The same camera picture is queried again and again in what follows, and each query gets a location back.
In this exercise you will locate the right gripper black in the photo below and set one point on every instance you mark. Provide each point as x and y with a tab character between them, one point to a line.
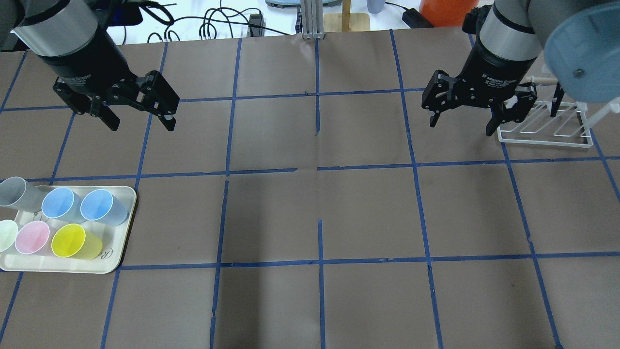
495	68

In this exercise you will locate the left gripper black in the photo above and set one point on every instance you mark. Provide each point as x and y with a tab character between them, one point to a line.
89	62

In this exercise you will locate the white ikea cup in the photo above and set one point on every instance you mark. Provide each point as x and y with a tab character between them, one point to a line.
8	233

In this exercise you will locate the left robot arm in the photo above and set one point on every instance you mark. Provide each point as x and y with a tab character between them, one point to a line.
50	28

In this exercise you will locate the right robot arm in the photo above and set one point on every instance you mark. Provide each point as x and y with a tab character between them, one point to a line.
580	41

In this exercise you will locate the blue cup near tray corner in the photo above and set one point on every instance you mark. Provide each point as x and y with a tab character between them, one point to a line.
103	207

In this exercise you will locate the yellow cup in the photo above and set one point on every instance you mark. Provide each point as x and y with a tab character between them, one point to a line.
75	242

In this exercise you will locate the grey cup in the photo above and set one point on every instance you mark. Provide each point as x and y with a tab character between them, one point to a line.
18	194

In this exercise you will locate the pink cup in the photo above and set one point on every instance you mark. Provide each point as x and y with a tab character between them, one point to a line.
35	238

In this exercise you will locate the orange cylindrical container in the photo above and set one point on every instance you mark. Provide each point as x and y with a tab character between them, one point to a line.
446	13

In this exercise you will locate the blue mug on desk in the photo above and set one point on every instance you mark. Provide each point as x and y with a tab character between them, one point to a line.
375	6

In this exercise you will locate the black power adapter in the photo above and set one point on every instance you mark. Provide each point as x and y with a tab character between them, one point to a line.
256	25

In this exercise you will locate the wooden stand base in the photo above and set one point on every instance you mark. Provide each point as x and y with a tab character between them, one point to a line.
346	20

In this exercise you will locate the white wire cup rack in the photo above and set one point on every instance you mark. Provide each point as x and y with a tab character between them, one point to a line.
570	128

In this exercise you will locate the aluminium frame post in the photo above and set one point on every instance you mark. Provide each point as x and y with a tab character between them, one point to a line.
312	19

